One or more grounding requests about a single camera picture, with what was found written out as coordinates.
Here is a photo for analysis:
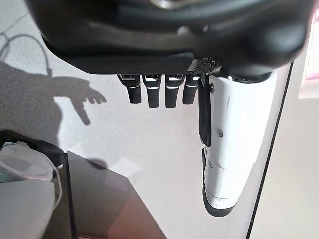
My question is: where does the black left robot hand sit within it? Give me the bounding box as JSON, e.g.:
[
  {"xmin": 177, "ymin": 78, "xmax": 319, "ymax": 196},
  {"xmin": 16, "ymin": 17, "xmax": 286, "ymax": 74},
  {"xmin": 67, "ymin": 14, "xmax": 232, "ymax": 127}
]
[{"xmin": 24, "ymin": 0, "xmax": 314, "ymax": 218}]

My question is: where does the grey cabinet with black edge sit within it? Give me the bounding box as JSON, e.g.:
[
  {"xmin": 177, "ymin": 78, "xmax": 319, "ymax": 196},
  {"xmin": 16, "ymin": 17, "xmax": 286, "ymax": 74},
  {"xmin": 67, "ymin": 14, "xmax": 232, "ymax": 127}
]
[{"xmin": 59, "ymin": 150, "xmax": 167, "ymax": 239}]

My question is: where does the white rounded device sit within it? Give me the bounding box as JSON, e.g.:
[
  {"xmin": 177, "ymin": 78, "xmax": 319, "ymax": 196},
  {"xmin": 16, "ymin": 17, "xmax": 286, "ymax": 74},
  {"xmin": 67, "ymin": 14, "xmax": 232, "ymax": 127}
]
[{"xmin": 0, "ymin": 140, "xmax": 63, "ymax": 239}]

